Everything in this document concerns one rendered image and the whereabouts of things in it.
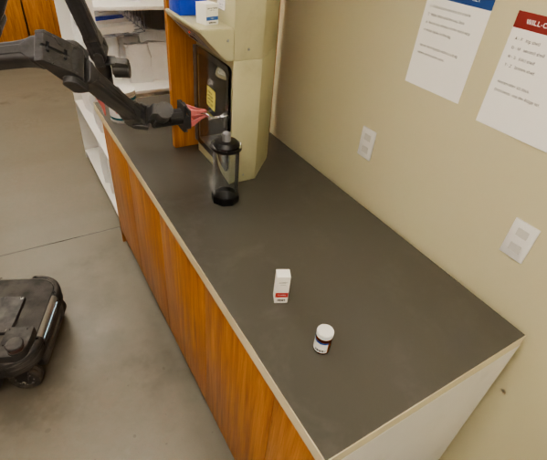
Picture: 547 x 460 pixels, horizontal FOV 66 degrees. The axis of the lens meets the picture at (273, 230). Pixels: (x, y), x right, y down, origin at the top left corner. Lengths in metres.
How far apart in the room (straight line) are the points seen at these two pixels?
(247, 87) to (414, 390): 1.08
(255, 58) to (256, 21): 0.12
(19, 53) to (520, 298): 1.44
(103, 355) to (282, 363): 1.39
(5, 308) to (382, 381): 1.75
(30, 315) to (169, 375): 0.70
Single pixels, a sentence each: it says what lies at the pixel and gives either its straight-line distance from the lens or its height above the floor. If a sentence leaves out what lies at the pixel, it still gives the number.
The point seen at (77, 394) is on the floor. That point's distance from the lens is 2.22.
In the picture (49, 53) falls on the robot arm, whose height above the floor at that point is 1.51.
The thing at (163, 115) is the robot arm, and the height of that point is 1.25.
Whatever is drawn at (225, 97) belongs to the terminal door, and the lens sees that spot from 1.55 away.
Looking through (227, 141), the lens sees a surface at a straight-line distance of 1.45.
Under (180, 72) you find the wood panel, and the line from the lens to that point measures 1.84.
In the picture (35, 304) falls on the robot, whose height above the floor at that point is 0.24.
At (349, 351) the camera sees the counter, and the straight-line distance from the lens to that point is 1.13.
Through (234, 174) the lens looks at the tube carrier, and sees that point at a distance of 1.49.
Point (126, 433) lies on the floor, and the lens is 2.07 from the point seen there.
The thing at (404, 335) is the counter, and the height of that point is 0.94.
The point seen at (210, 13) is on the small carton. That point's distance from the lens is 1.48.
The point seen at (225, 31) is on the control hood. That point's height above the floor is 1.50.
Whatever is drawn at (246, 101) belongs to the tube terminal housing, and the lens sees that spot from 1.56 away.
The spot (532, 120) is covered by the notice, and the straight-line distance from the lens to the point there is 1.24.
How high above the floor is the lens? 1.81
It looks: 37 degrees down
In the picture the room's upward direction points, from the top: 6 degrees clockwise
